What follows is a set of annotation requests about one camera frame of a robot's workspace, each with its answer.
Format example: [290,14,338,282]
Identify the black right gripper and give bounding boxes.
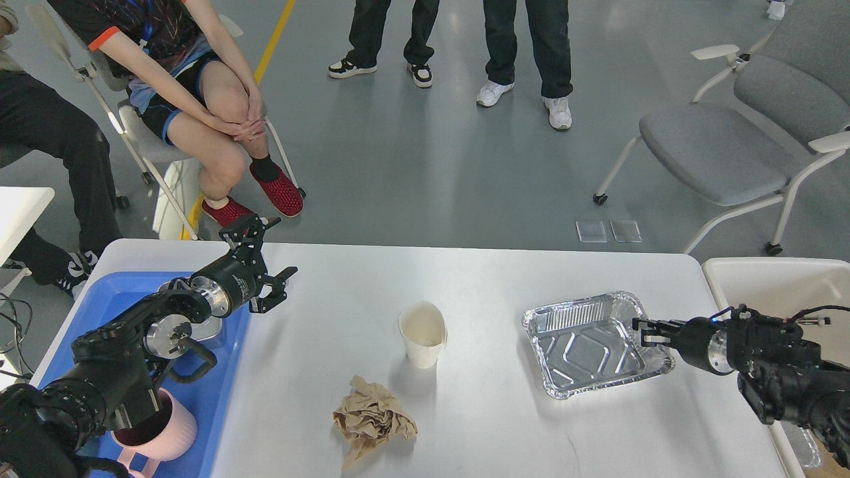
[632,317,734,376]

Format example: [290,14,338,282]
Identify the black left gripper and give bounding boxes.
[189,214,299,318]

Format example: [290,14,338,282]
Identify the aluminium foil tray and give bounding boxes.
[522,291,675,400]

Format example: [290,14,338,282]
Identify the stainless steel rectangular container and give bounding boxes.
[158,278,222,341]

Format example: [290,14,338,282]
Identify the white paper cup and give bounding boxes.
[398,301,448,369]

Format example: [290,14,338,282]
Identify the brown paper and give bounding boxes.
[332,375,418,471]
[804,441,849,477]

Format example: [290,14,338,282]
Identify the pink ribbed mug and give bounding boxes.
[110,388,197,477]

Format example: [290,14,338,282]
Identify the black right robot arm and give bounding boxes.
[632,305,849,468]

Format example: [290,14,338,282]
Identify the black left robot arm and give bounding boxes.
[1,214,297,477]

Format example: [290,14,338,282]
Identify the blue plastic tray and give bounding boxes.
[36,272,251,477]

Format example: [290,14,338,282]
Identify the white plastic bin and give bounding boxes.
[703,257,849,477]

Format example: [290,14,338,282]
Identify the foil tray inside bin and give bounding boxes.
[780,422,823,470]

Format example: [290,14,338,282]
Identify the seated person black shirt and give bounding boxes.
[48,0,305,230]

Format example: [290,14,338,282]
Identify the grey office chair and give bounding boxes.
[592,1,849,256]

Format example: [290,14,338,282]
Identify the brown paper inside bin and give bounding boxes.
[804,441,849,477]

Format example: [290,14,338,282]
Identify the white side table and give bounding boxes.
[1,187,55,264]

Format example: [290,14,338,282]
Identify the person in black trousers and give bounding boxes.
[1,3,122,297]

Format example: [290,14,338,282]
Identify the standing person black white sneakers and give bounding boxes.
[327,0,442,89]

